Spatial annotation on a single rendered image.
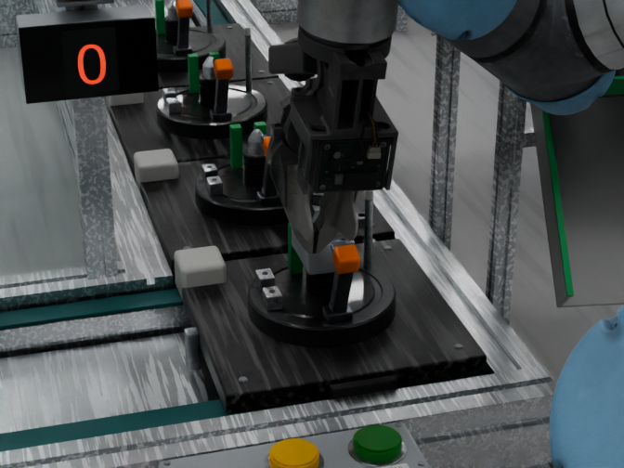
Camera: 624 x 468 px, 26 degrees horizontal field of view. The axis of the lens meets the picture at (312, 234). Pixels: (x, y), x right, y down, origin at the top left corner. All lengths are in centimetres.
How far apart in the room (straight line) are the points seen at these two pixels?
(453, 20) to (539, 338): 65
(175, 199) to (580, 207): 46
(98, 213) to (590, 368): 79
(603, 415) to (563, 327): 87
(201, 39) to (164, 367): 75
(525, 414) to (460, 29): 43
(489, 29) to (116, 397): 55
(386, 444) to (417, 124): 96
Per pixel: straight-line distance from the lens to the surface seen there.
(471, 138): 195
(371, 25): 100
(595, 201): 131
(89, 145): 132
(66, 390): 129
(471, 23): 89
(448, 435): 119
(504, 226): 135
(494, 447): 121
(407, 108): 205
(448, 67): 145
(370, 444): 110
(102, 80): 124
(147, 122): 172
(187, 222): 145
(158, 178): 155
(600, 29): 95
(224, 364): 121
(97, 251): 137
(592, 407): 63
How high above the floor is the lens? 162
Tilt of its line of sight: 27 degrees down
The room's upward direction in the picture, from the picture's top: straight up
